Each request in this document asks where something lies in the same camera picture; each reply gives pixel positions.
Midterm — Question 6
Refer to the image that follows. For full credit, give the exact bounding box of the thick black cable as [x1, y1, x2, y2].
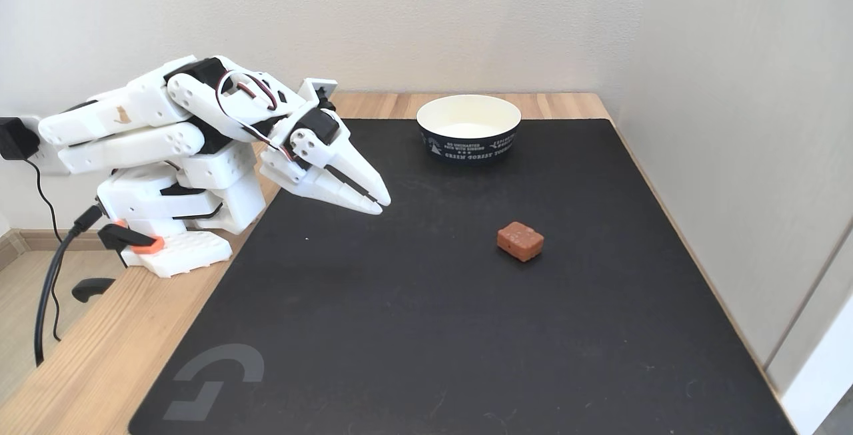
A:
[34, 205, 105, 366]

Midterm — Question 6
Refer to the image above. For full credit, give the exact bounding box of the red black white servo cable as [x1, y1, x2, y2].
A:
[215, 69, 295, 157]

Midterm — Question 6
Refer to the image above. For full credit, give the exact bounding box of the black power adapter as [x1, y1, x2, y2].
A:
[0, 117, 41, 161]

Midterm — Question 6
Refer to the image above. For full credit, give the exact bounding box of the wooden baseboard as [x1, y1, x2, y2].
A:
[0, 228, 102, 271]

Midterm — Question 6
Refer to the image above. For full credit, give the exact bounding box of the white wall outlet plate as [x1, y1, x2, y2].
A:
[20, 115, 71, 177]

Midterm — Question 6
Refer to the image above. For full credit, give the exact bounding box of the black and orange clamp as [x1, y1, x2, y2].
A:
[72, 221, 166, 303]

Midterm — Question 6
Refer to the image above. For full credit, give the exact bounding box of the black desk mat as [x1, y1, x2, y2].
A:
[128, 119, 797, 435]

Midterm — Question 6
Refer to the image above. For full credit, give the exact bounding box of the thin black cable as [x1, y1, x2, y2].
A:
[24, 158, 63, 342]

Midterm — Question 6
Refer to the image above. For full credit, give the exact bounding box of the white and navy paper bowl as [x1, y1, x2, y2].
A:
[417, 94, 522, 163]

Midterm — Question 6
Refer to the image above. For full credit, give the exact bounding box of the brown block toy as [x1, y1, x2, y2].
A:
[496, 221, 544, 263]

